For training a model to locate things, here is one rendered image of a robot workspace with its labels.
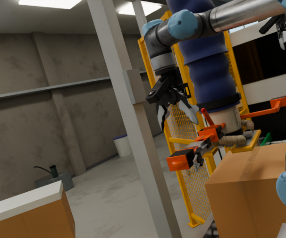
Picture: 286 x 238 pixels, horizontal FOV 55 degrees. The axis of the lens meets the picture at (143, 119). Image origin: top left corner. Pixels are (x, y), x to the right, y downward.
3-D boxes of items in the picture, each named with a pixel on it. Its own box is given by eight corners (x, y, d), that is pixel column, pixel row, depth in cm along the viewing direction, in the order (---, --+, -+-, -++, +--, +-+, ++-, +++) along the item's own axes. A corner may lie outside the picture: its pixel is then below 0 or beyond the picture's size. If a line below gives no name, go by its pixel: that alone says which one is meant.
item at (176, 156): (179, 163, 103) (175, 150, 102) (197, 160, 99) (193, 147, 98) (169, 171, 96) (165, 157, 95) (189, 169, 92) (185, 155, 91)
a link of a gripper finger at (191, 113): (210, 114, 87) (190, 95, 90) (200, 119, 82) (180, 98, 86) (205, 121, 89) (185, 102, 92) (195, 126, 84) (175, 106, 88)
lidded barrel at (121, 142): (125, 153, 877) (120, 134, 873) (137, 151, 843) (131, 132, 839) (114, 158, 840) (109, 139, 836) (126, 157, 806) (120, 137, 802)
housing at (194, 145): (192, 153, 113) (189, 142, 113) (208, 150, 110) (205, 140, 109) (186, 158, 107) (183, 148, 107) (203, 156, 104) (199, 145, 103)
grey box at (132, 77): (143, 101, 258) (134, 70, 256) (147, 99, 255) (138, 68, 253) (131, 104, 242) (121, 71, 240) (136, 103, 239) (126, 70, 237)
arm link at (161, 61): (163, 53, 85) (144, 61, 90) (166, 68, 85) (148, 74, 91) (177, 51, 90) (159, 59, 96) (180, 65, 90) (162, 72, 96)
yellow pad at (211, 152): (212, 140, 171) (210, 133, 170) (228, 138, 165) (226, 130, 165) (194, 158, 142) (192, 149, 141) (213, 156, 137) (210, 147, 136)
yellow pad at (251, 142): (243, 135, 161) (241, 127, 160) (261, 132, 156) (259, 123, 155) (231, 153, 132) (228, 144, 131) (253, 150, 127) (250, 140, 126)
